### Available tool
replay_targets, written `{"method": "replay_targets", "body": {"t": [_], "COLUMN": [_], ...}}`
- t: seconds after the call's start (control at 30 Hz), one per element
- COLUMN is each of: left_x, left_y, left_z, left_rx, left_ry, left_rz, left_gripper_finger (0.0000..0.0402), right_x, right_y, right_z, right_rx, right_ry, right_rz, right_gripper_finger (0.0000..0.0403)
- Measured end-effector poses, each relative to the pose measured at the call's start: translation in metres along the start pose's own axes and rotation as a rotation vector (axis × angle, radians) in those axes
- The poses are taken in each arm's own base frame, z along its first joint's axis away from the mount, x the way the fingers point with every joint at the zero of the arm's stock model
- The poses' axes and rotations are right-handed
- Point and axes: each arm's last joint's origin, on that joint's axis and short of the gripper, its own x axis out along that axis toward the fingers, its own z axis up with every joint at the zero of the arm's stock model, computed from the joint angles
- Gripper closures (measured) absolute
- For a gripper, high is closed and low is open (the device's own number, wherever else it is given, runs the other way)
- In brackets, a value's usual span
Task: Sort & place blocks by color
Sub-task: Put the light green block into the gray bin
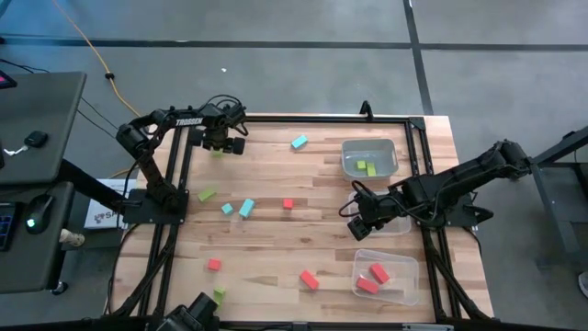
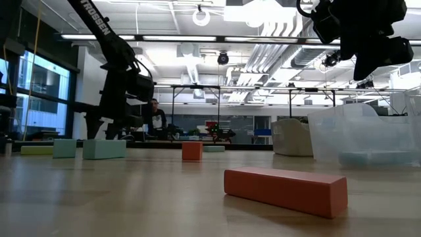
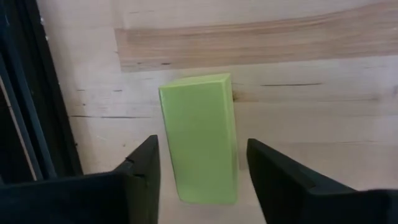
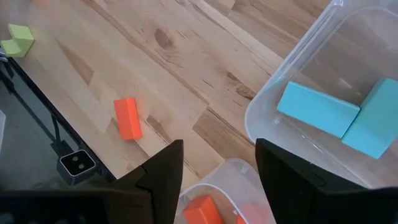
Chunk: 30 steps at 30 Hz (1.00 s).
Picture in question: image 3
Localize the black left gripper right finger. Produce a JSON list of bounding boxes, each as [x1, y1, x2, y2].
[[247, 138, 398, 224]]

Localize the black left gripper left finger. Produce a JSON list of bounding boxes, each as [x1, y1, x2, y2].
[[0, 134, 161, 224]]

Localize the green block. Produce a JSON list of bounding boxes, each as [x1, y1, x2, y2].
[[158, 73, 239, 205]]

